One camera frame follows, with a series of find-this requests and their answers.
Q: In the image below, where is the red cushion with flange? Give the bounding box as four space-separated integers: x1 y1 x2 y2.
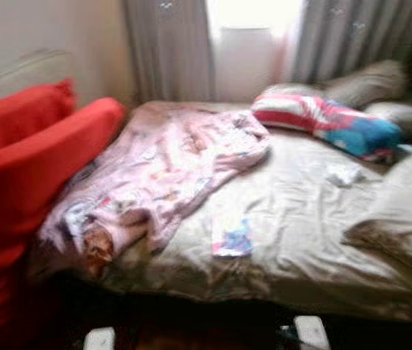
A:
0 79 77 158

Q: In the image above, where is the bright window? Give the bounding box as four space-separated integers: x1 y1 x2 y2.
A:
206 0 305 30

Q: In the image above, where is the pink sheer curtain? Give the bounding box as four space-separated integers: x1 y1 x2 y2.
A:
275 15 305 81

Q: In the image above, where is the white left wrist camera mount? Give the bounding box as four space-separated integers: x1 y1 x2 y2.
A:
84 327 116 350

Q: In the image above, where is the red white blue striped pillow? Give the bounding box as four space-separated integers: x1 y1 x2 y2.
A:
252 91 403 160

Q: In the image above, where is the beige floral duvet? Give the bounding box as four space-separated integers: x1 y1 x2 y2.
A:
343 146 412 281

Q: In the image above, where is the bed with beige floral sheet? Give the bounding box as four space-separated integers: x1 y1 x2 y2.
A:
27 101 412 325

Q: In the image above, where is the large plain red cushion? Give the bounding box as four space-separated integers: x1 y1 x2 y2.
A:
0 97 128 329

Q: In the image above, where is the colourful comic book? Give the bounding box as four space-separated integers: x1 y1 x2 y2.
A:
211 215 254 257

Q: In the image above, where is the pink cartoon print quilt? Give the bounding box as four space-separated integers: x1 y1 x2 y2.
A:
34 101 272 274

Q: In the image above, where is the white crumpled cloth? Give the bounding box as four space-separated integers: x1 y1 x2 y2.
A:
325 162 367 187

